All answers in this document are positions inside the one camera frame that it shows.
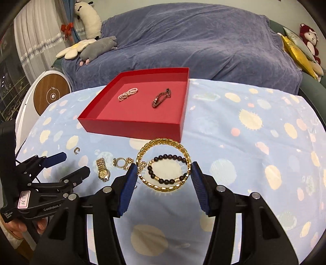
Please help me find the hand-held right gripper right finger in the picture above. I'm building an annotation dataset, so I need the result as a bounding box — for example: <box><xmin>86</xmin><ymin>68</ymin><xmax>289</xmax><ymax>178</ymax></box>
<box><xmin>191</xmin><ymin>161</ymin><xmax>300</xmax><ymax>265</ymax></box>

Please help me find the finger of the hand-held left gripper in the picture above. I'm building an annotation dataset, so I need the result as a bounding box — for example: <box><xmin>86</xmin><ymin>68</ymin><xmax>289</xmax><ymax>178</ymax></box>
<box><xmin>32</xmin><ymin>166</ymin><xmax>91</xmax><ymax>193</ymax></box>
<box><xmin>15</xmin><ymin>152</ymin><xmax>67</xmax><ymax>183</ymax></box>

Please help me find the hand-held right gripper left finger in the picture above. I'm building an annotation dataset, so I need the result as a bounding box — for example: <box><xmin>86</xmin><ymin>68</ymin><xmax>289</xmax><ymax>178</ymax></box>
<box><xmin>30</xmin><ymin>163</ymin><xmax>139</xmax><ymax>265</ymax></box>

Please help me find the gold wristwatch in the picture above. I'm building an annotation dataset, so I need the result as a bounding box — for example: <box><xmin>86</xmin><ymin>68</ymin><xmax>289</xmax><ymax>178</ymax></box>
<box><xmin>96</xmin><ymin>158</ymin><xmax>111</xmax><ymax>183</ymax></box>

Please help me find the small gold chain bracelet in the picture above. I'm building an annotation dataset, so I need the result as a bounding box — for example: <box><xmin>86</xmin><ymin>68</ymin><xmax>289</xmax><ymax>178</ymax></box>
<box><xmin>123</xmin><ymin>157</ymin><xmax>148</xmax><ymax>172</ymax></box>

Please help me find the black bead bracelet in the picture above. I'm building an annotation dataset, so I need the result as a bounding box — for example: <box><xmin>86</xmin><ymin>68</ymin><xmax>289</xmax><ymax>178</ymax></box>
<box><xmin>147</xmin><ymin>153</ymin><xmax>189</xmax><ymax>184</ymax></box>

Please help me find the large gold chain bracelet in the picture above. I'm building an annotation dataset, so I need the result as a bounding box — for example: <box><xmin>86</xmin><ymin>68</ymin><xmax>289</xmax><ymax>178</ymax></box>
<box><xmin>137</xmin><ymin>138</ymin><xmax>192</xmax><ymax>193</ymax></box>

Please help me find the red cardboard box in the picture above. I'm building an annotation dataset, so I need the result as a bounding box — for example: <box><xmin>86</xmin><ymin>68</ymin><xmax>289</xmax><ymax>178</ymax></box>
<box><xmin>77</xmin><ymin>67</ymin><xmax>190</xmax><ymax>143</ymax></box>

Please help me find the person's left hand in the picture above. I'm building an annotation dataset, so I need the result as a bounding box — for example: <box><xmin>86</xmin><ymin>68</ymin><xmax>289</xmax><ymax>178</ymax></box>
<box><xmin>4</xmin><ymin>218</ymin><xmax>49</xmax><ymax>241</ymax></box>

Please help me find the blue planet print tablecloth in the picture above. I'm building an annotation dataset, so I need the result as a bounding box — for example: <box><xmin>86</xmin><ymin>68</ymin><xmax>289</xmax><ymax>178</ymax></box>
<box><xmin>14</xmin><ymin>78</ymin><xmax>325</xmax><ymax>265</ymax></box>

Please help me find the round white wood-faced appliance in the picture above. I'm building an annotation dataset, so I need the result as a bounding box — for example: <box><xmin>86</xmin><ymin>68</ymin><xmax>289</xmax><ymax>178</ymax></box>
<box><xmin>17</xmin><ymin>71</ymin><xmax>72</xmax><ymax>135</ymax></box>

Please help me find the flower shaped cushion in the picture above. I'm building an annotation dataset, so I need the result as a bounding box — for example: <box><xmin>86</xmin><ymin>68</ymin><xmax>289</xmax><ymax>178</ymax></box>
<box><xmin>56</xmin><ymin>39</ymin><xmax>97</xmax><ymax>60</ymax></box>

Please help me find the grey plush toy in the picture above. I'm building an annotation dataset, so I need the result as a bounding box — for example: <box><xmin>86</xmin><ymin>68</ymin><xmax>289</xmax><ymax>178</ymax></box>
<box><xmin>79</xmin><ymin>36</ymin><xmax>118</xmax><ymax>66</ymax></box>

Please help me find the white sheer curtain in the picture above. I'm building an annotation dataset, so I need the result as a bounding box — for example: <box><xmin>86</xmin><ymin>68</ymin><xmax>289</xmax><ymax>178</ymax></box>
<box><xmin>13</xmin><ymin>5</ymin><xmax>67</xmax><ymax>82</ymax></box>

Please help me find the white sheep plush toy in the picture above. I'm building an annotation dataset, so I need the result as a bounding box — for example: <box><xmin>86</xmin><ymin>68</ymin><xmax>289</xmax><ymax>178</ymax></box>
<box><xmin>74</xmin><ymin>0</ymin><xmax>102</xmax><ymax>40</ymax></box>

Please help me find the blue curtain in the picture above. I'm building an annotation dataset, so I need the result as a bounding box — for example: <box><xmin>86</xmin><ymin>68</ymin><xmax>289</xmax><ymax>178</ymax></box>
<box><xmin>62</xmin><ymin>0</ymin><xmax>86</xmax><ymax>45</ymax></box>

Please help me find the green sofa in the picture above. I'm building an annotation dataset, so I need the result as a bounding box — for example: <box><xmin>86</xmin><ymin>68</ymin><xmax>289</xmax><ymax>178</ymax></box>
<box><xmin>52</xmin><ymin>20</ymin><xmax>326</xmax><ymax>102</ymax></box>

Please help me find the blue sofa blanket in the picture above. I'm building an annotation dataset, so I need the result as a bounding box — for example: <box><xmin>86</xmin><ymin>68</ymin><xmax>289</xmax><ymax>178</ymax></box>
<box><xmin>62</xmin><ymin>3</ymin><xmax>303</xmax><ymax>95</ymax></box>

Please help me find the gold cushion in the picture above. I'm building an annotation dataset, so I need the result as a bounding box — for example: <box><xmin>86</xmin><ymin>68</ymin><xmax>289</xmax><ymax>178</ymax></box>
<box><xmin>280</xmin><ymin>34</ymin><xmax>319</xmax><ymax>79</ymax></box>

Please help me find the cream plush toy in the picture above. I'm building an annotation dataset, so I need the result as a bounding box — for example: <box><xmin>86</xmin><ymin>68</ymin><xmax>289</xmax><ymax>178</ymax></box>
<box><xmin>313</xmin><ymin>61</ymin><xmax>324</xmax><ymax>82</ymax></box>

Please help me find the silver cushion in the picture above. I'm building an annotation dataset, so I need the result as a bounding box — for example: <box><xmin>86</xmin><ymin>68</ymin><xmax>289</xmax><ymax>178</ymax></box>
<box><xmin>283</xmin><ymin>26</ymin><xmax>316</xmax><ymax>62</ymax></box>

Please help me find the red monkey plush toy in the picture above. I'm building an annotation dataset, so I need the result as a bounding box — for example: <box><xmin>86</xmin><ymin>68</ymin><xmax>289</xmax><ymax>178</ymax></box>
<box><xmin>299</xmin><ymin>23</ymin><xmax>322</xmax><ymax>64</ymax></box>

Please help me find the pearl bracelet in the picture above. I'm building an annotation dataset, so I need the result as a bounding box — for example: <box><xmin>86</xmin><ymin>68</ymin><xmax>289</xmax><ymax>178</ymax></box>
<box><xmin>118</xmin><ymin>88</ymin><xmax>139</xmax><ymax>102</ymax></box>

